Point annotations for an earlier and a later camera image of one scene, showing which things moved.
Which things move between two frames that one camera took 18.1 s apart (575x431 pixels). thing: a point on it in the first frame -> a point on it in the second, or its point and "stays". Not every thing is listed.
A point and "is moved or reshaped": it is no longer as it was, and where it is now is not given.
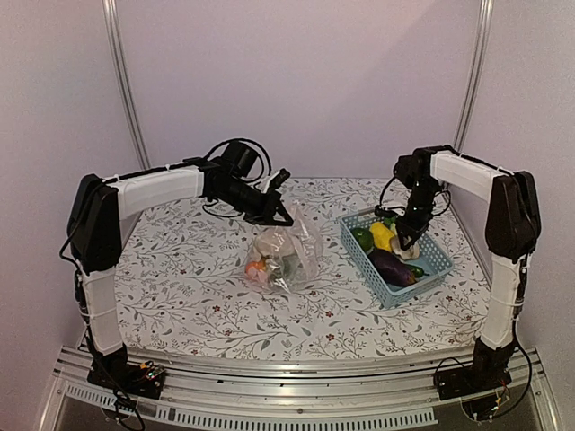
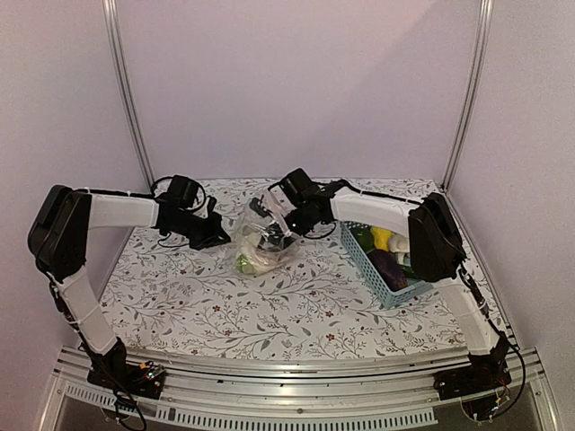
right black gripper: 413,220 -> 286,220
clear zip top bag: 288,258 is moved or reshaped
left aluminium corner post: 111,13 stays
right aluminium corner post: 486,13 stays
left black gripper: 265,215 -> 211,238
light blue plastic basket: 425,248 stays
